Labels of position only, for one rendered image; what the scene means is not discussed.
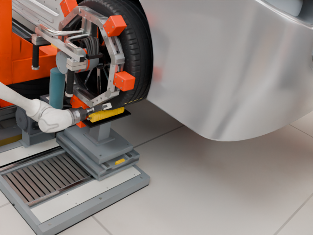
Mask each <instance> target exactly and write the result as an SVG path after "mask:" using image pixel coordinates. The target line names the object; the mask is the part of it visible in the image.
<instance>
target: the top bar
mask: <svg viewBox="0 0 313 235"><path fill-rule="evenodd" d="M35 33H37V34H38V35H40V36H41V37H43V38H44V39H46V40H47V41H49V42H50V43H52V44H53V45H55V46H56V47H57V48H59V49H60V50H62V51H63V52H65V53H66V54H68V55H69V56H70V57H72V58H74V59H75V60H77V61H78V62H84V58H85V56H83V55H76V54H75V53H74V50H72V49H71V48H70V47H68V46H67V45H66V44H65V43H64V42H62V41H61V40H59V39H58V38H56V37H55V36H53V35H51V34H49V33H47V32H45V31H44V30H42V31H40V30H39V29H38V27H35Z"/></svg>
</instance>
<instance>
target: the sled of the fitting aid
mask: <svg viewBox="0 0 313 235"><path fill-rule="evenodd" d="M56 142H57V143H58V144H59V145H60V146H61V147H62V148H63V149H64V150H65V151H66V152H67V153H69V154H70V155H71V156H72V157H73V158H74V159H75V160H76V161H77V162H78V163H79V164H80V165H81V166H83V167H84V168H85V169H86V170H87V171H88V172H89V173H90V174H91V175H92V176H93V177H94V178H96V179H97V180H98V181H100V180H102V179H104V178H106V177H108V176H110V175H113V174H115V173H117V172H119V171H121V170H123V169H126V168H128V167H130V166H132V165H134V164H136V163H138V161H139V157H140V154H139V153H138V152H137V151H135V150H134V149H133V150H132V151H130V152H127V153H125V154H123V155H120V156H118V157H116V158H113V159H111V160H109V161H106V162H104V163H101V164H97V163H96V162H95V161H94V160H93V159H92V158H91V157H89V156H88V155H87V154H86V153H85V152H84V151H83V150H82V149H81V148H80V147H79V146H77V145H76V144H75V143H74V142H73V141H72V140H71V139H70V138H68V137H67V136H66V135H65V134H64V131H61V132H58V133H56Z"/></svg>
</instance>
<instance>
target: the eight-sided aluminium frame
mask: <svg viewBox="0 0 313 235"><path fill-rule="evenodd" d="M82 17H85V18H86V19H87V20H89V21H92V22H93V23H94V24H96V25H97V26H98V27H99V29H100V31H101V34H102V37H103V39H104V42H105V44H106V47H107V50H108V52H109V55H110V58H111V64H110V71H109V80H108V86H107V91H106V92H104V93H102V94H101V95H99V96H97V97H95V96H93V95H92V94H90V93H89V92H88V91H86V90H85V89H84V88H83V87H81V86H80V85H79V83H78V81H77V78H76V76H75V75H74V86H73V93H74V95H75V96H76V97H77V98H79V99H80V100H81V101H83V102H84V103H85V104H86V105H87V106H89V107H94V106H98V105H101V104H102V103H104V102H106V101H108V100H110V99H112V98H114V97H116V96H117V95H119V91H120V89H119V88H118V87H116V86H115V85H113V82H114V75H115V73H118V72H122V71H123V66H124V63H125V61H124V60H125V57H124V53H123V52H122V49H121V46H120V44H119V41H118V39H117V36H111V37H108V35H107V33H106V32H105V30H104V28H103V25H104V24H105V22H106V21H107V20H108V17H105V16H103V15H102V14H100V13H98V12H96V11H94V10H92V9H90V8H89V7H87V6H76V7H75V8H74V9H73V10H72V11H71V12H70V13H69V14H68V15H67V16H66V17H65V18H64V19H63V20H62V21H60V23H59V26H58V31H70V30H71V27H72V26H73V25H75V24H76V23H77V22H78V20H79V19H80V18H82ZM68 37H70V36H58V39H59V40H61V41H62V42H64V43H65V40H66V39H67V38H68Z"/></svg>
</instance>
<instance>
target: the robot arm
mask: <svg viewBox="0 0 313 235"><path fill-rule="evenodd" d="M0 99H2V100H5V101H7V102H10V103H12V104H15V105H17V106H19V107H21V108H23V109H24V110H25V111H26V114H27V115H28V116H29V117H30V118H32V119H33V120H34V121H36V122H38V125H39V128H40V129H41V131H43V132H46V133H52V132H57V131H61V130H64V129H66V128H67V127H69V126H72V125H75V124H77V123H79V122H80V121H83V120H85V119H86V116H88V115H91V114H93V113H96V112H98V111H101V110H102V111H103V110H105V109H109V108H111V107H112V106H111V103H107V104H102V105H98V106H94V107H91V108H86V109H83V108H82V107H79V108H70V109H66V110H61V109H55V108H53V107H52V106H51V105H49V104H47V103H46V102H44V101H41V100H38V99H34V100H30V99H27V98H25V97H23V96H22V95H20V94H19V93H17V92H15V91H14V90H12V89H11V88H9V87H7V86H6V85H4V84H3V83H1V82H0Z"/></svg>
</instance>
